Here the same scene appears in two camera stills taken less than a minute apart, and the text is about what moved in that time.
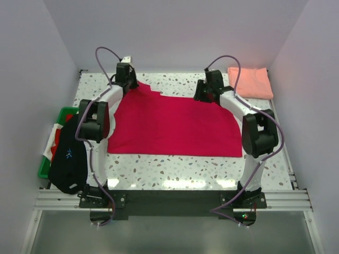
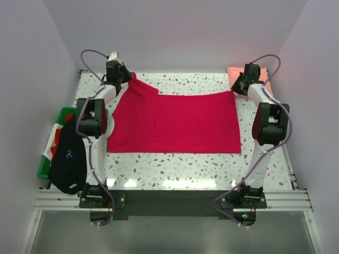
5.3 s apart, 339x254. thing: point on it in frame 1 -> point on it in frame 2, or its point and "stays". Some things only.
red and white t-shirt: (51, 148) stays
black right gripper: (198, 96) -> (235, 88)
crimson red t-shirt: (148, 123) stays
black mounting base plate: (172, 204) stays
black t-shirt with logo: (68, 169) stays
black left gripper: (132, 73) -> (127, 73)
